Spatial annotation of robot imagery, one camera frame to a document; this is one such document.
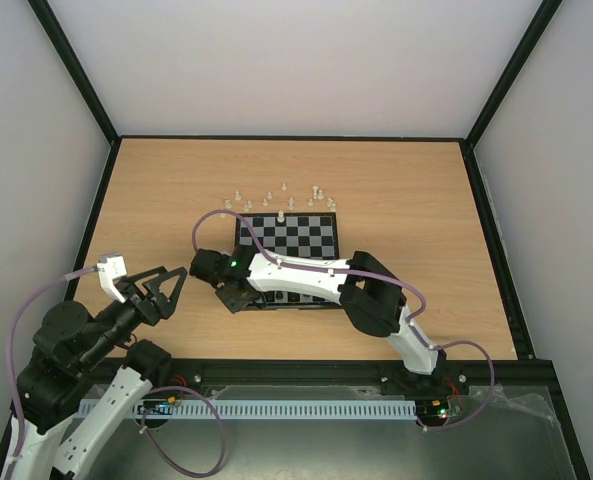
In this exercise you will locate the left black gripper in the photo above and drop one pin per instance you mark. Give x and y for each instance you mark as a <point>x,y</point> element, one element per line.
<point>153,312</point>

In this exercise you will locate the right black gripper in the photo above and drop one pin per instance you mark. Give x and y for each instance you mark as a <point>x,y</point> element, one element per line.
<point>233,298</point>

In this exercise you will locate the white chess piece cluster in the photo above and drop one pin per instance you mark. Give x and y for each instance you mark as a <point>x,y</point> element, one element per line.
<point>317,192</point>

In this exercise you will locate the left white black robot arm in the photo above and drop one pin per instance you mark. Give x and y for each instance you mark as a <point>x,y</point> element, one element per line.
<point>68,347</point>

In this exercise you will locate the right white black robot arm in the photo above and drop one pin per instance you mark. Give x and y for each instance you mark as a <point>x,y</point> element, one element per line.
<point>369,294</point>

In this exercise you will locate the white chess piece far right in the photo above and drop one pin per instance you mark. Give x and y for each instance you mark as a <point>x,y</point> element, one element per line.
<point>331,203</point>

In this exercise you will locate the black and white chessboard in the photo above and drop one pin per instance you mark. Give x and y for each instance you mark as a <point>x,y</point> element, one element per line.
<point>303,235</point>

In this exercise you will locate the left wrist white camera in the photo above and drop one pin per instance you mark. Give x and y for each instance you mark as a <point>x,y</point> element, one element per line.
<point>110,268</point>

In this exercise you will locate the white slotted cable duct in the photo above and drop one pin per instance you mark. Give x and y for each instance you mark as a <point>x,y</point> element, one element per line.
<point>398,410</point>

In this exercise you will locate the black aluminium frame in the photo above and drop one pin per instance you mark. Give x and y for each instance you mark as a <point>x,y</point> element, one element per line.
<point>527,369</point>

